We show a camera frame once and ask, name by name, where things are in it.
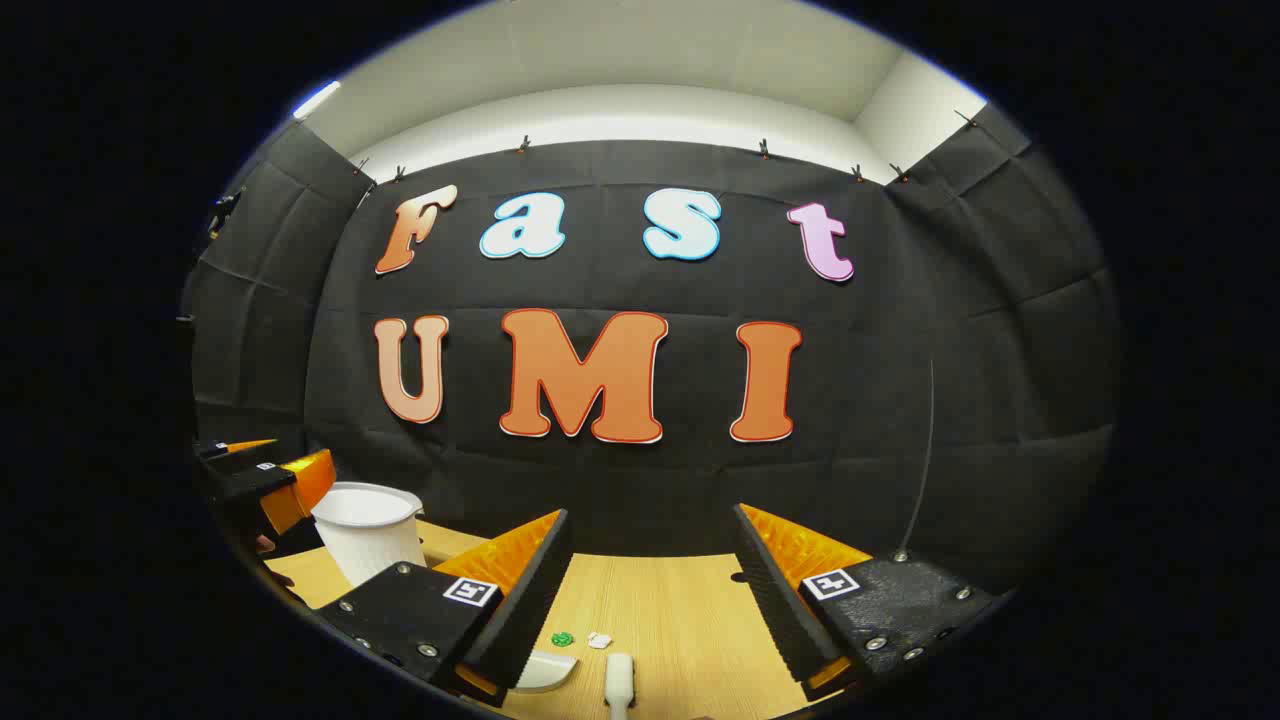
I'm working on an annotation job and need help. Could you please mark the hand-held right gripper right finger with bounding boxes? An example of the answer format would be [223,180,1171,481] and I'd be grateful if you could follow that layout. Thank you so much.
[733,503,1001,701]

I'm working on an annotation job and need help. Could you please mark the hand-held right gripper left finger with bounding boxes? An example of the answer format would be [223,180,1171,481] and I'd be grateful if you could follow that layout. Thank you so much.
[318,508,576,706]

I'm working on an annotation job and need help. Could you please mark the small white dustpan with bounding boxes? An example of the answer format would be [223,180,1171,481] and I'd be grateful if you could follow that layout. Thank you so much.
[512,650,579,694]

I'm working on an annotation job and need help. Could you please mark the white ribbed garbage bin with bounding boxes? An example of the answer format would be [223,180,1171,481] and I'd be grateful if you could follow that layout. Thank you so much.
[310,482,429,588]

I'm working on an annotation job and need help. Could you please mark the wooden desktop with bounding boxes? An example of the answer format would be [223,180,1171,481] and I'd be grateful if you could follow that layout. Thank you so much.
[263,518,871,720]

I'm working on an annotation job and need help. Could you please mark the row of small backdrop clips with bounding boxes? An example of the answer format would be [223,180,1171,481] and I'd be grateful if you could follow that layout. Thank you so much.
[350,108,981,186]

